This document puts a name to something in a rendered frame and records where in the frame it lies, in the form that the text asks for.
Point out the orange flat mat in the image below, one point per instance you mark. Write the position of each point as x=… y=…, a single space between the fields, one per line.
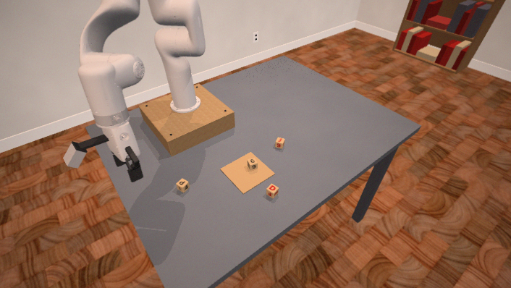
x=243 y=178

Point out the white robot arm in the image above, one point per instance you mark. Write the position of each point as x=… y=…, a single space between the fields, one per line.
x=103 y=80

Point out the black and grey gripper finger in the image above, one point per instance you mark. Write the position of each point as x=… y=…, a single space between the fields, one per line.
x=118 y=162
x=134 y=170

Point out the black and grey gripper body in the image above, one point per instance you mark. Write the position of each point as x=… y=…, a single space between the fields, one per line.
x=120 y=136

